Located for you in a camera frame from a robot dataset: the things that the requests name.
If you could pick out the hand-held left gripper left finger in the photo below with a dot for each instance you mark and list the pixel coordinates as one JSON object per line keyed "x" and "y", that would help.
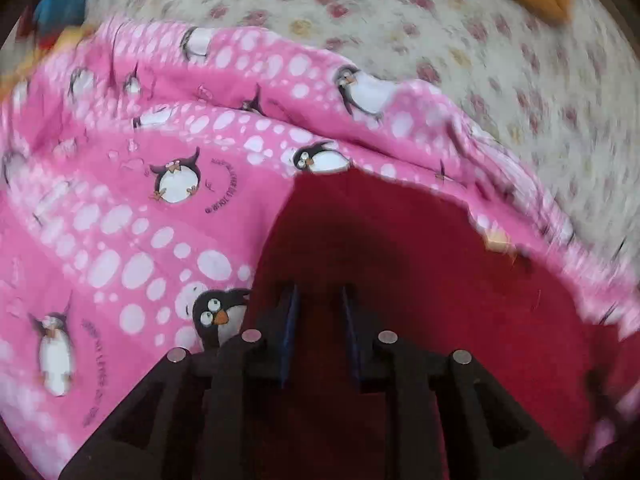
{"x": 290, "y": 332}

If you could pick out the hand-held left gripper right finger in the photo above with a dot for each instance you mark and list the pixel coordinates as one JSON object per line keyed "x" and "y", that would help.
{"x": 351, "y": 332}

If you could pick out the dark red cloth garment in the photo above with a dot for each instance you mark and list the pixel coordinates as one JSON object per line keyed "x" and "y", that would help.
{"x": 415, "y": 245}

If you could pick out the pink penguin printed blanket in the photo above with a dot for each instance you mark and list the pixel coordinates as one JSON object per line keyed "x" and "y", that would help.
{"x": 115, "y": 220}

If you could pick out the floral bed sheet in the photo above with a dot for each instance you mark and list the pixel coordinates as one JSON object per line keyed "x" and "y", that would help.
{"x": 400, "y": 25}

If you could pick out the yellow cloth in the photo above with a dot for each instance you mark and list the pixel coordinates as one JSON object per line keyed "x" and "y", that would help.
{"x": 35, "y": 55}

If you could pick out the blue plastic bag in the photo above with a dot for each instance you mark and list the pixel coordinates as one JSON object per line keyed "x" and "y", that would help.
{"x": 62, "y": 0}

